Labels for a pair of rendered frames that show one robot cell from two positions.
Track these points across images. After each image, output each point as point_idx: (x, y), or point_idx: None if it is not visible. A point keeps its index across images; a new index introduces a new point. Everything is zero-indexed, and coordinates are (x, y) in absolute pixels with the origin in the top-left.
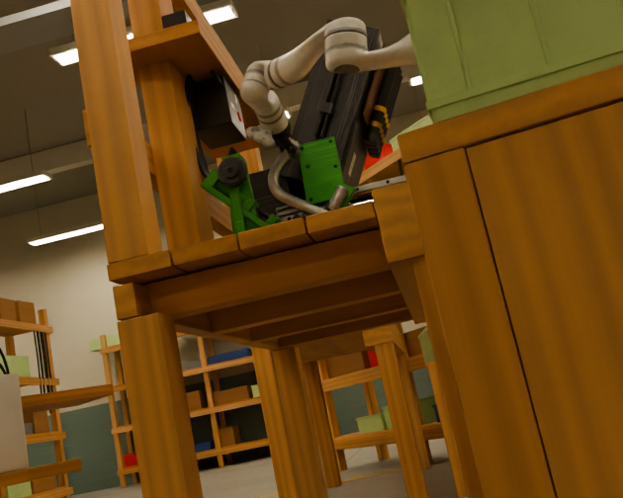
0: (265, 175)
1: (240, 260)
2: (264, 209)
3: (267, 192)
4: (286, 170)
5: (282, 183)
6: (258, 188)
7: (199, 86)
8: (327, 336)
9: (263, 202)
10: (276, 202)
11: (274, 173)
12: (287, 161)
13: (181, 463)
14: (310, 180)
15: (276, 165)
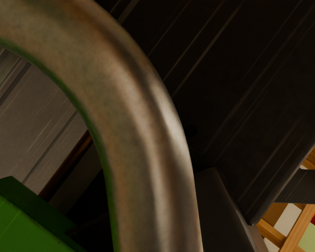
0: (289, 126)
1: None
2: (173, 5)
3: (219, 71)
4: (201, 209)
5: (194, 150)
6: (268, 56)
7: None
8: None
9: (201, 26)
10: (154, 66)
11: (88, 86)
12: (113, 249)
13: None
14: None
15: (131, 156)
